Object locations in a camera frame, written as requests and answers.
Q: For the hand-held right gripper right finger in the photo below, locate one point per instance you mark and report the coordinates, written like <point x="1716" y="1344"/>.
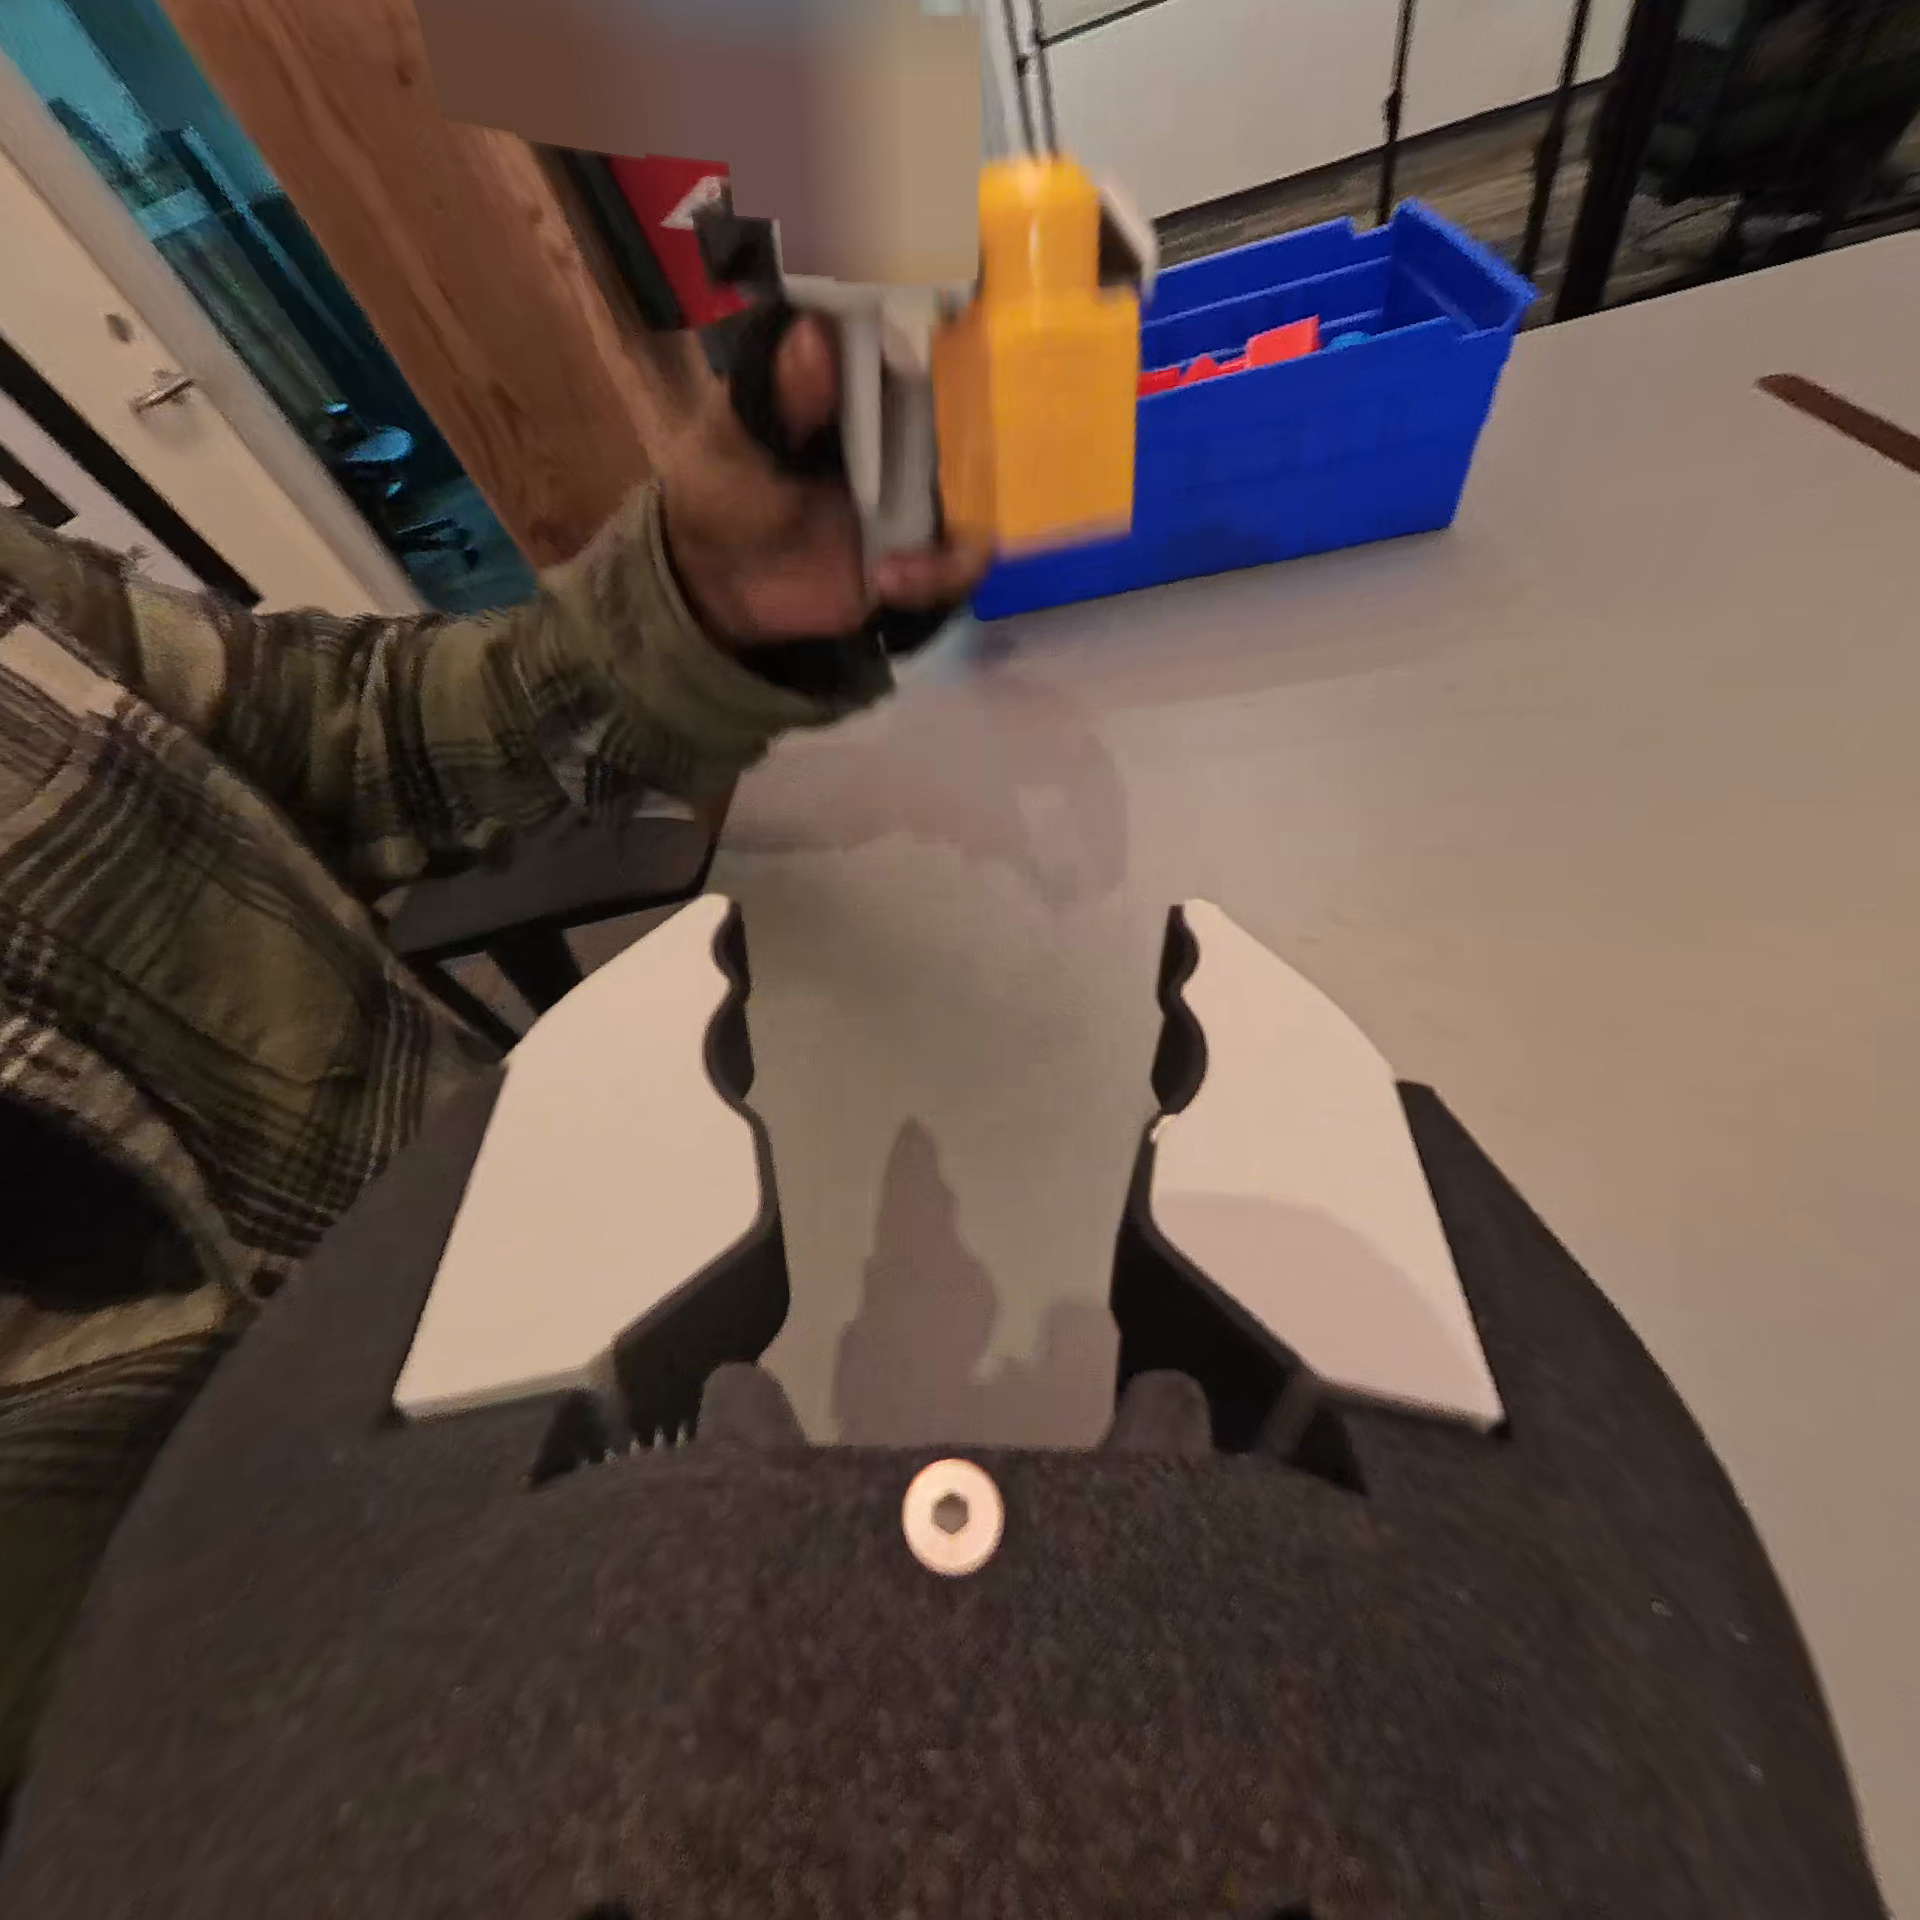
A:
<point x="1305" y="1200"/>

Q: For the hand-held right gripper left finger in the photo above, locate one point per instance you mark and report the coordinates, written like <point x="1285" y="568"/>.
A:
<point x="600" y="1186"/>

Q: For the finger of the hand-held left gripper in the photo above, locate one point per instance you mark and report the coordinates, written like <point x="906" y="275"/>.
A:
<point x="911" y="451"/>
<point x="1127" y="234"/>

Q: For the orange toy block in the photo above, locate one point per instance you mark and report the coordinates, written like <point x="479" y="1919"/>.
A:
<point x="1037" y="405"/>

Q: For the red toy block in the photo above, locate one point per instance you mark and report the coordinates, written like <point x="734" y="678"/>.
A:
<point x="1177" y="375"/>
<point x="1276" y="349"/>

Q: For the blue plastic bin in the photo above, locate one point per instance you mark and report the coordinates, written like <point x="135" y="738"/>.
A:
<point x="1290" y="480"/>

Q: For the person's left hand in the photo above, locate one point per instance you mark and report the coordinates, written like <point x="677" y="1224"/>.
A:
<point x="764" y="557"/>

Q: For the black tripod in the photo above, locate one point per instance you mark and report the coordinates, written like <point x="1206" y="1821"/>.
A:
<point x="1402" y="90"/>

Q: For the wooden pillar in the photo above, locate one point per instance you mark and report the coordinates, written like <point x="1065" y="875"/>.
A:
<point x="450" y="270"/>

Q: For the white door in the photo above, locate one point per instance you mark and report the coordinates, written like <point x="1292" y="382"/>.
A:
<point x="135" y="451"/>

